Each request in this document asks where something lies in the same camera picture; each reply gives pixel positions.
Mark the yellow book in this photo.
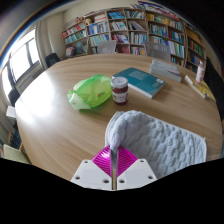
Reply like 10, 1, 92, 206
199, 84, 217, 102
184, 74, 208, 100

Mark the wooden bookshelf with books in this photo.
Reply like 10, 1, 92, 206
61, 1, 208, 73

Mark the grey mesh chair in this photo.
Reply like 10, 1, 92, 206
96, 40, 118, 55
143, 41, 172, 63

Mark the green plastic bag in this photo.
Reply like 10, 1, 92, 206
66, 73, 113, 111

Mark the grey book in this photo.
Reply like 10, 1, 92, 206
149, 59, 183, 84

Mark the teal book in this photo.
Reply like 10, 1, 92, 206
111, 67, 167, 100

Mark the light grey waffle towel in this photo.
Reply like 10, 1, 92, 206
104, 109, 208, 180

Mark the red-lidded glass jar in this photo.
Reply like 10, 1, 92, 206
110, 76, 130, 106

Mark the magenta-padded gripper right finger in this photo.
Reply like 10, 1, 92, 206
114, 145, 159, 191

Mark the white plastic bottle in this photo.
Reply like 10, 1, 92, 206
195, 60, 206, 85

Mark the black office chair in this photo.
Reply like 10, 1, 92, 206
44, 52, 62, 69

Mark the window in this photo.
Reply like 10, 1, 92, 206
1, 28, 43, 98

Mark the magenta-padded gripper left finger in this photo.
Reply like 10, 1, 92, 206
70, 145, 115, 191

